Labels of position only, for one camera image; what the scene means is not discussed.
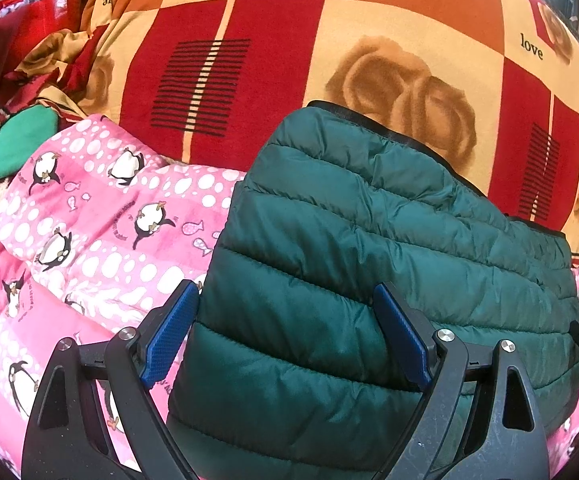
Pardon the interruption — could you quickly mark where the red patterned cloth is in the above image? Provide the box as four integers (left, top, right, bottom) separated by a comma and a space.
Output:
0, 0, 95, 126

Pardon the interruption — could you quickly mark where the pink penguin print quilt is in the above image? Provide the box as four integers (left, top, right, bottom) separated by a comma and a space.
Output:
0, 114, 579, 480

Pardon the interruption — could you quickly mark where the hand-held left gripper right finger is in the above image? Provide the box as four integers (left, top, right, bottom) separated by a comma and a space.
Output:
372, 281, 553, 480

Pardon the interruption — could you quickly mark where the red orange rose print blanket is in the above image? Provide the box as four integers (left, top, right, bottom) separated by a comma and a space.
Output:
14, 0, 579, 266

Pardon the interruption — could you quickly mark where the bright green cloth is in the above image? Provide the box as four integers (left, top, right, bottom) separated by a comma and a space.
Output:
0, 107, 60, 196

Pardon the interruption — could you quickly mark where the dark green puffer jacket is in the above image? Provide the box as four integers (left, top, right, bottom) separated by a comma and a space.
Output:
167, 100, 579, 480

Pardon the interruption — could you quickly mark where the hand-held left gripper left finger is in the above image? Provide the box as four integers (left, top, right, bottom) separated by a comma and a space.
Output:
21, 279, 201, 480

